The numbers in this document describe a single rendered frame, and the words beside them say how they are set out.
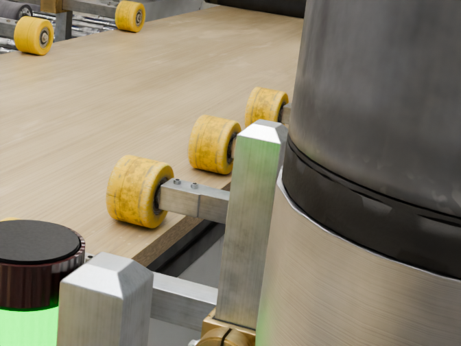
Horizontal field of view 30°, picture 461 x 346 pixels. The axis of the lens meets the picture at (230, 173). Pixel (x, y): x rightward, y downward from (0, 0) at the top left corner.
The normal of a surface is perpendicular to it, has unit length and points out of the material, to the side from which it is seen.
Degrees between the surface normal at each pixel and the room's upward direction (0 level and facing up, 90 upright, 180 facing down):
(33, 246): 0
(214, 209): 90
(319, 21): 90
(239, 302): 90
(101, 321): 90
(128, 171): 42
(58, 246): 0
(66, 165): 0
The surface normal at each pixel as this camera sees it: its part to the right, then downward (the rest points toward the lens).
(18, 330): 0.14, 0.32
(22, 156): 0.11, -0.94
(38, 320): 0.42, 0.32
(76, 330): -0.34, 0.25
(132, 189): -0.28, -0.09
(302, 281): -0.88, 0.04
